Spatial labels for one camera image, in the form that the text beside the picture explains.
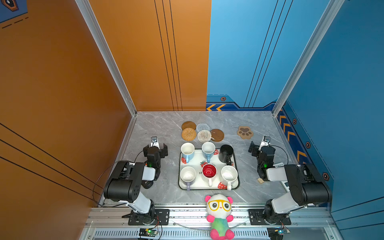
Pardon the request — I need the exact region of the cork paw print coaster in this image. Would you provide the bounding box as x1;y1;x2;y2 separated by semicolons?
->
237;126;254;140

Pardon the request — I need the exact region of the dark brown wooden coaster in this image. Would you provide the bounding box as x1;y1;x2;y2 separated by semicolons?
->
211;129;225;142

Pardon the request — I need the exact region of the multicolour woven coaster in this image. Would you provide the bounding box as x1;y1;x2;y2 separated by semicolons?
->
197;130;212;143

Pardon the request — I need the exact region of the grey blue rope coaster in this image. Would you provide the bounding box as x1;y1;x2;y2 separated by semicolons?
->
196;123;211;133

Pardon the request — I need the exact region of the light brown wooden coaster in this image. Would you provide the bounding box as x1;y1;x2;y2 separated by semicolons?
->
182;121;196;130

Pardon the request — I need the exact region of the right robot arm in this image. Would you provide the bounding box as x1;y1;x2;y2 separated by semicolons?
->
249;141;332;225

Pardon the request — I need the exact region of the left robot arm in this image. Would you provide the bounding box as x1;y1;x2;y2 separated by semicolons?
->
104;144;168;225

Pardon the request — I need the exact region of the blue mug back left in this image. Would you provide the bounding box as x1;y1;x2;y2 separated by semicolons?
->
181;143;195;164

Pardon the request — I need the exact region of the blue mug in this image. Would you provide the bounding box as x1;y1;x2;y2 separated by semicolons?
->
181;143;195;164
202;142;216;163

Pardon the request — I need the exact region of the black mug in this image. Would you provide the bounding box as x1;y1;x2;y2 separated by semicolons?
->
219;145;234;166

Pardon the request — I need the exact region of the white mug front right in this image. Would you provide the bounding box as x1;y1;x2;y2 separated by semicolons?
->
220;166;238;191

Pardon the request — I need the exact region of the white strawberry serving tray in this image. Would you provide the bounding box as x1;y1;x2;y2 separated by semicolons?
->
179;149;240;191

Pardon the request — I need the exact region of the blue mug back middle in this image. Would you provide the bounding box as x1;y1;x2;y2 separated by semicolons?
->
202;142;216;163

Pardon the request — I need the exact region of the red interior mug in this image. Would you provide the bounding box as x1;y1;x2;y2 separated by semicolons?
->
202;164;218;188

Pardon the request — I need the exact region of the plush panda toy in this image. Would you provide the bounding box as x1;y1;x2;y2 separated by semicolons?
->
205;194;235;240

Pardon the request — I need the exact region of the left green circuit board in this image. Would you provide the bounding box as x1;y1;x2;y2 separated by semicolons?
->
138;229;160;240

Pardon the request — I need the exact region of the right circuit board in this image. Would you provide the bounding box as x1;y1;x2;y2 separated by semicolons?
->
267;228;287;240

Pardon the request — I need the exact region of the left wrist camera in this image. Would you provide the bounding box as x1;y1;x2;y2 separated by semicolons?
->
150;137;160;149

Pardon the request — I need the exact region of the white mug purple handle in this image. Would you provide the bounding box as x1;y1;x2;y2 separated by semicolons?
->
180;167;197;191

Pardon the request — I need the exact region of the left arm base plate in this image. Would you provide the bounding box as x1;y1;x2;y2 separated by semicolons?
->
128;209;170;226

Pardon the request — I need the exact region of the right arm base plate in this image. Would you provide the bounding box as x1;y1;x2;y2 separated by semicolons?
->
248;209;292;226

